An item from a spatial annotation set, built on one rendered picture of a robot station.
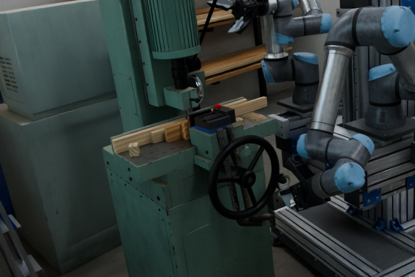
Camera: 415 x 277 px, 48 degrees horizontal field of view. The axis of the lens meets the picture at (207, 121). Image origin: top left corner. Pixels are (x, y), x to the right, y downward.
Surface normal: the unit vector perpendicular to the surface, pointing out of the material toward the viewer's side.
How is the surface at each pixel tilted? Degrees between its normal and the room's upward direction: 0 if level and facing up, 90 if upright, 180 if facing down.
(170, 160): 90
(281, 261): 0
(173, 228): 90
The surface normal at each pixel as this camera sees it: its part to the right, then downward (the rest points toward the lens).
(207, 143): -0.83, 0.27
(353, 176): 0.41, -0.31
